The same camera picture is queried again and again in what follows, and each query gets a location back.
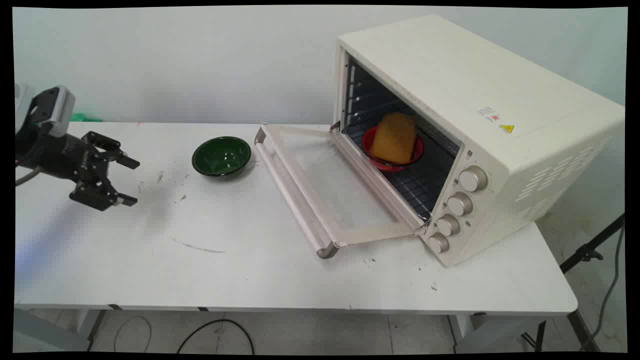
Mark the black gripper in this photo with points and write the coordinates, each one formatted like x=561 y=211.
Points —
x=55 y=155

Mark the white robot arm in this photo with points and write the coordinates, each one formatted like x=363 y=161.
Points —
x=21 y=105

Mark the green plastic object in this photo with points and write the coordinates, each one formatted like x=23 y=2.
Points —
x=85 y=118

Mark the green bowl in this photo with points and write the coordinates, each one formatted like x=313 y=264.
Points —
x=221 y=157

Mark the red bowl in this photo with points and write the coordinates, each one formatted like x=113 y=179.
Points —
x=367 y=142

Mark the yellow bread loaf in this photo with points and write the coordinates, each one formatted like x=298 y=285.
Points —
x=395 y=137

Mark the silver oven knob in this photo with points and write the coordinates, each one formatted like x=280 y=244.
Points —
x=460 y=204
x=438 y=243
x=448 y=225
x=473 y=179

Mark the cream toaster oven body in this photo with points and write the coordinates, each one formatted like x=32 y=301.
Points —
x=450 y=75

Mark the white oven label sticker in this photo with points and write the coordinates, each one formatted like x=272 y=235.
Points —
x=488 y=114

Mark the yellow warning sticker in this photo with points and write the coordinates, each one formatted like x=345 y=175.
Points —
x=506 y=128

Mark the black tripod stand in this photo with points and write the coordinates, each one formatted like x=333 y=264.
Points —
x=590 y=252

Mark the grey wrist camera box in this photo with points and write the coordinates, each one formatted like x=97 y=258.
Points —
x=62 y=107

